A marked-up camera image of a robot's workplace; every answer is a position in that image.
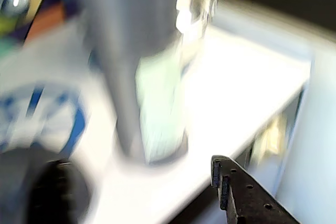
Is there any gray salt shaker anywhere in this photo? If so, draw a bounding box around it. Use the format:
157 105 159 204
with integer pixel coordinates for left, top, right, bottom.
70 0 190 167

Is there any blue burner print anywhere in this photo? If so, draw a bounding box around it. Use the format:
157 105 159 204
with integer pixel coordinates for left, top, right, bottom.
0 82 88 154

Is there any colorful mosaic backsplash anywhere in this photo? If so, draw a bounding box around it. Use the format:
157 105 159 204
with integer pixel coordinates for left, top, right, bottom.
0 0 87 49

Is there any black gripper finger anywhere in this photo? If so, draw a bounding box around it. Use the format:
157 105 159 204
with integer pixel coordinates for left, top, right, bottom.
211 155 302 224
27 158 91 224

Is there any blue wooden toy kitchen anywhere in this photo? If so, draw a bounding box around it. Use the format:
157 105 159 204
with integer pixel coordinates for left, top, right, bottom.
0 0 336 224

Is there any steel pot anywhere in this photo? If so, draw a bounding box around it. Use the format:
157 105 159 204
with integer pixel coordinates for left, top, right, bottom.
174 0 220 36

